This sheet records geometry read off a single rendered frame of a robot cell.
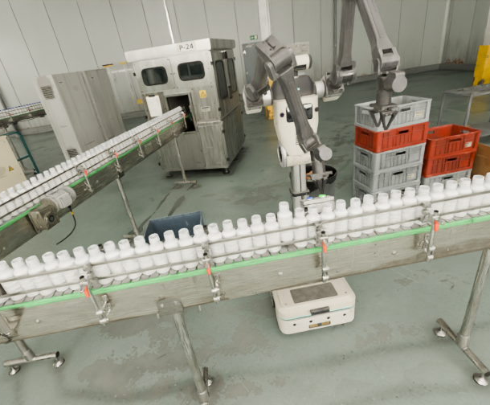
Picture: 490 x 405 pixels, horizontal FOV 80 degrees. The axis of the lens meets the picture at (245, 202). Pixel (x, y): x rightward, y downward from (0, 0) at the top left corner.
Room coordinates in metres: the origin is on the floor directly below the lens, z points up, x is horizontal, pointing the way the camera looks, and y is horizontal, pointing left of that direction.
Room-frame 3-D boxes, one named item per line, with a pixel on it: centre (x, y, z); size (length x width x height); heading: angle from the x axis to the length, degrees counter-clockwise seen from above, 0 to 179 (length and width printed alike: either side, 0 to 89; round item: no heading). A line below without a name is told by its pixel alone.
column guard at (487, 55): (8.45, -7.09, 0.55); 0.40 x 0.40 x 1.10; 3
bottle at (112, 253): (0.98, 0.55, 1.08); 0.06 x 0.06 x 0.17
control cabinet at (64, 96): (6.56, 3.30, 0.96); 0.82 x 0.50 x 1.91; 165
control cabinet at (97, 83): (7.43, 3.07, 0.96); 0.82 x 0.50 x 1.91; 165
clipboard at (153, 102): (4.84, 1.17, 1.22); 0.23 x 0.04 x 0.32; 75
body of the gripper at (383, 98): (1.20, -0.61, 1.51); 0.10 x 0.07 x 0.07; 3
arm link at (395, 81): (1.16, -0.61, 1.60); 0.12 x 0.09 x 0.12; 4
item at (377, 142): (3.07, -1.65, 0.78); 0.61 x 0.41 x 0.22; 100
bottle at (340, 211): (1.04, -0.38, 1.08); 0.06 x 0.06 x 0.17
